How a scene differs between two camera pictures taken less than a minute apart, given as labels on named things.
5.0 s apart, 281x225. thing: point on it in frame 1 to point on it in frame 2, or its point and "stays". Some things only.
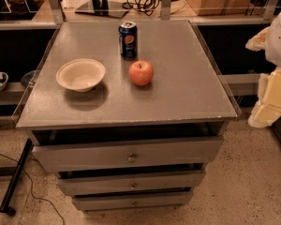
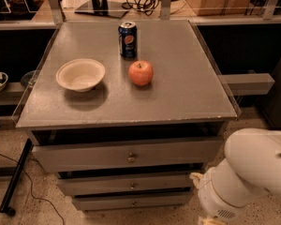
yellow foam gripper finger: (258, 42) to (225, 196)
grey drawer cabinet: (128, 114) stays
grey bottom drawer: (120, 201) stays
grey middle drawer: (96, 185) stays
